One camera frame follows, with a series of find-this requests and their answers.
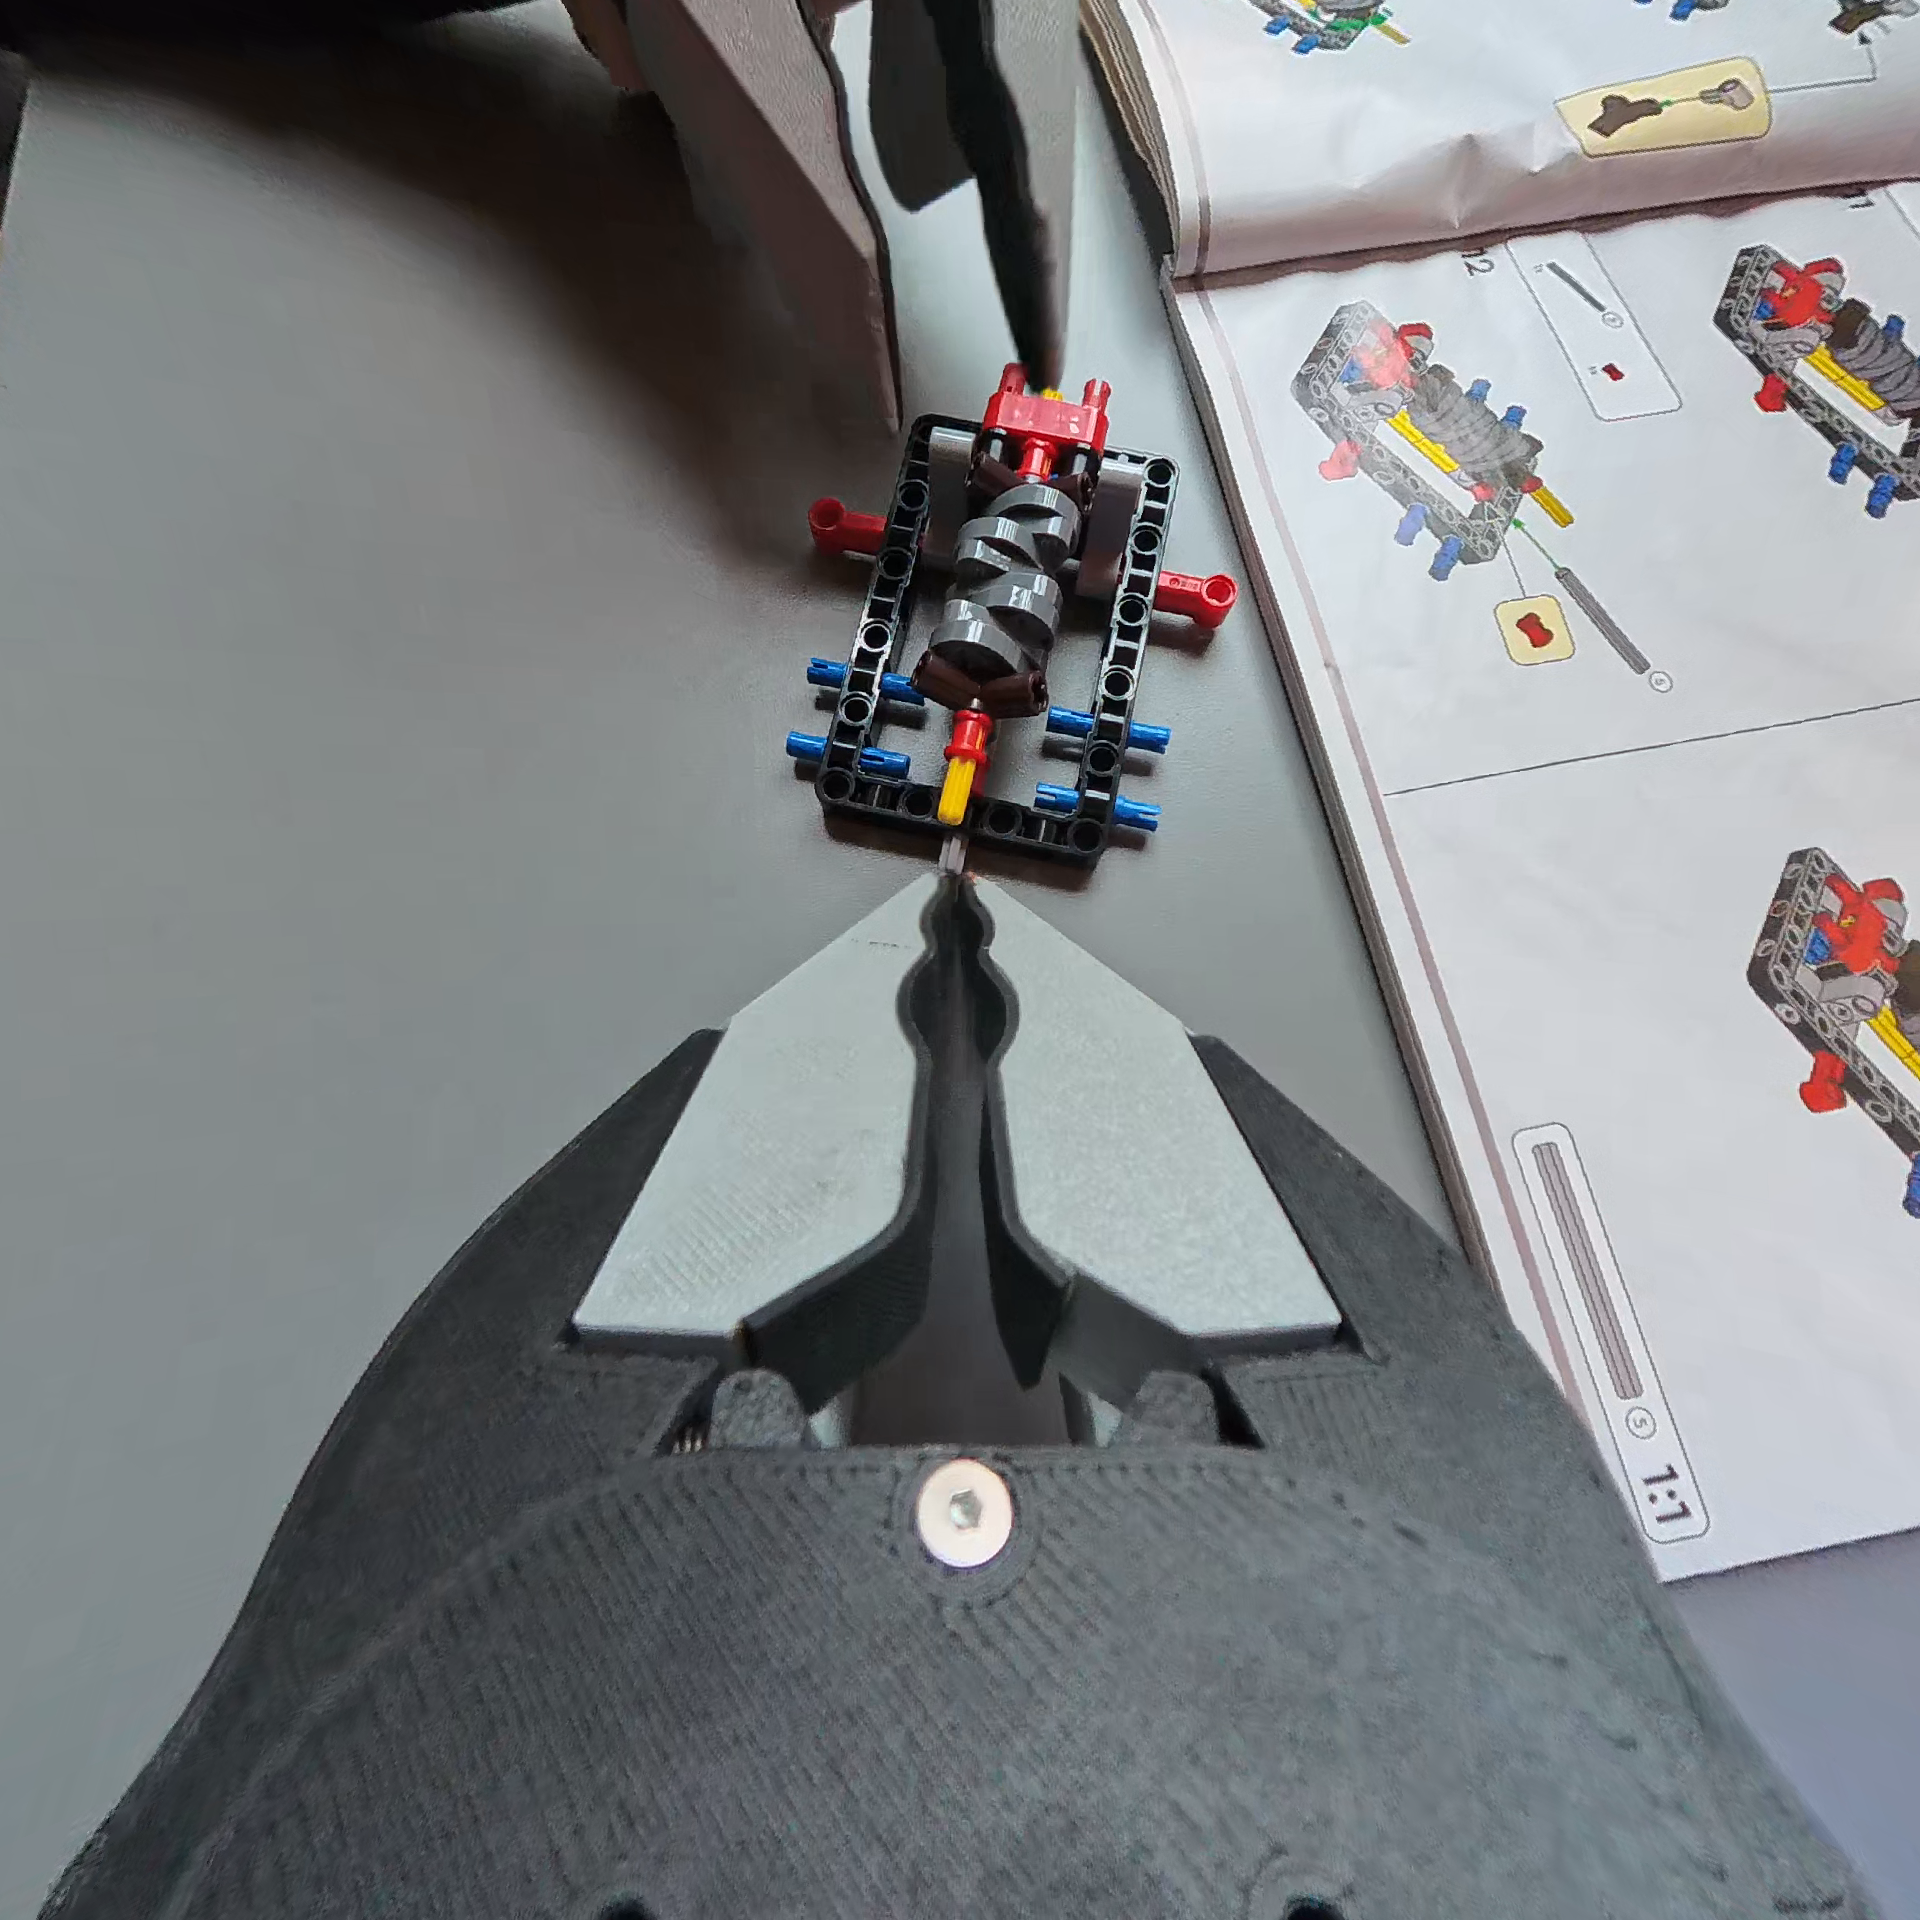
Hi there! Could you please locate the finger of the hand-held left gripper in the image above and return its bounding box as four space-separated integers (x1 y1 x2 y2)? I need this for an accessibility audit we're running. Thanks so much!
870 0 1086 391
622 0 906 440

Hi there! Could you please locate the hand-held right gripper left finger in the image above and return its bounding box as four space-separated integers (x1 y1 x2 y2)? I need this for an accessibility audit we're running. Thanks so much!
573 873 955 1412

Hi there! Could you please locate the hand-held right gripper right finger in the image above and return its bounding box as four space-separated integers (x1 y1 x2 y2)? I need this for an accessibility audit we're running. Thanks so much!
959 882 1347 1394

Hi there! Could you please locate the black lego frame assembly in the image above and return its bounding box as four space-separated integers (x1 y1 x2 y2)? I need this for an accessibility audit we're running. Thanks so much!
788 368 1245 887

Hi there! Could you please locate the lego instruction booklet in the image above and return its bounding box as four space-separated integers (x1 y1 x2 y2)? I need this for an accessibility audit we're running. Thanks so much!
1077 0 1920 1587

